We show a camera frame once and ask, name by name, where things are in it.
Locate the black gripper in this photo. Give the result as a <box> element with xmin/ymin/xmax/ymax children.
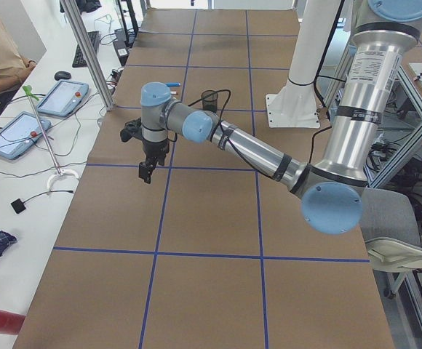
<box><xmin>120</xmin><ymin>118</ymin><xmax>170</xmax><ymax>184</ymax></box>

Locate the blue highlighter pen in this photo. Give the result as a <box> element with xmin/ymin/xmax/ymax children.
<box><xmin>166</xmin><ymin>82</ymin><xmax>181</xmax><ymax>87</ymax></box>

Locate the black mesh pen cup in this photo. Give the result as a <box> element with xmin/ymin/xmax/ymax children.
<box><xmin>201</xmin><ymin>89</ymin><xmax>218</xmax><ymax>113</ymax></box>

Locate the far teach pendant tablet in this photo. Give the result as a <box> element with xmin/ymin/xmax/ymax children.
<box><xmin>36</xmin><ymin>80</ymin><xmax>89</xmax><ymax>117</ymax></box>

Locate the teach pendant tablet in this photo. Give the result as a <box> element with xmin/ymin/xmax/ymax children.
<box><xmin>0</xmin><ymin>112</ymin><xmax>41</xmax><ymax>160</ymax></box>
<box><xmin>36</xmin><ymin>80</ymin><xmax>89</xmax><ymax>117</ymax></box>

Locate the black computer mouse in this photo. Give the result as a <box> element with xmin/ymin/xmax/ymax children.
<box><xmin>54</xmin><ymin>71</ymin><xmax>71</xmax><ymax>81</ymax></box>

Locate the small black square device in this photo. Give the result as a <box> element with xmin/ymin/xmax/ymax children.
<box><xmin>10</xmin><ymin>198</ymin><xmax>26</xmax><ymax>214</ymax></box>

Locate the near teach pendant tablet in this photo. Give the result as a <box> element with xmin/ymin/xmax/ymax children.
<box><xmin>0</xmin><ymin>112</ymin><xmax>41</xmax><ymax>160</ymax></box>

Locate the metal reacher grabber stick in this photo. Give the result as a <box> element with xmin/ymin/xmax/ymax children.
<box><xmin>23</xmin><ymin>85</ymin><xmax>80</xmax><ymax>193</ymax></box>

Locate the black keyboard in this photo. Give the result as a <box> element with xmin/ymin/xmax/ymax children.
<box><xmin>71</xmin><ymin>31</ymin><xmax>101</xmax><ymax>68</ymax></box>

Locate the grey office chair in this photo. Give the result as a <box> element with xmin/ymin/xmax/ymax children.
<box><xmin>359</xmin><ymin>188</ymin><xmax>422</xmax><ymax>299</ymax></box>

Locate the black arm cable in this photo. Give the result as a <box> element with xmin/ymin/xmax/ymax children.
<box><xmin>188</xmin><ymin>89</ymin><xmax>334</xmax><ymax>179</ymax></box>

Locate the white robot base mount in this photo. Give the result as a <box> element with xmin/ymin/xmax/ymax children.
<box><xmin>266</xmin><ymin>0</ymin><xmax>343</xmax><ymax>129</ymax></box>

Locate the aluminium frame post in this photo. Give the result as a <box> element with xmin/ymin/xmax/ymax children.
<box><xmin>60</xmin><ymin>0</ymin><xmax>114</xmax><ymax>111</ymax></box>

